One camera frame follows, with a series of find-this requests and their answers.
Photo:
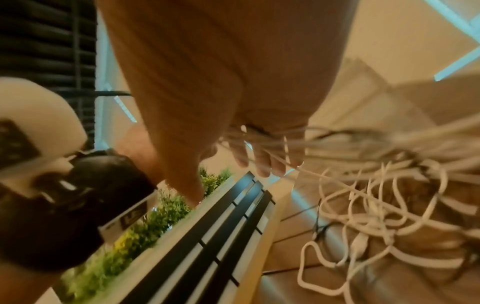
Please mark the black left wristband with markers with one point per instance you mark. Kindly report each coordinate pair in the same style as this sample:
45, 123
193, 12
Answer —
56, 225

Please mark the person's right hand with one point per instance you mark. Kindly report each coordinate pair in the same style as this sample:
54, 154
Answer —
225, 59

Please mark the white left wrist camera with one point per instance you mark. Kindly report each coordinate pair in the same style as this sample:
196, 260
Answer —
37, 104

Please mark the white drawer organizer box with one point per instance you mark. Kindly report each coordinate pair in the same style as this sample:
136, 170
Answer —
375, 95

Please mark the dark slatted blind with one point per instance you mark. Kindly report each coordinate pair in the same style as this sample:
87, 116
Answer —
37, 38

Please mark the wooden slatted table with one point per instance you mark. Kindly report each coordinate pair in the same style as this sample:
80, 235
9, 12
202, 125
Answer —
292, 237

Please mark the person's left hand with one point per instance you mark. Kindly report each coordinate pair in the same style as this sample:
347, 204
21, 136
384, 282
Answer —
138, 148

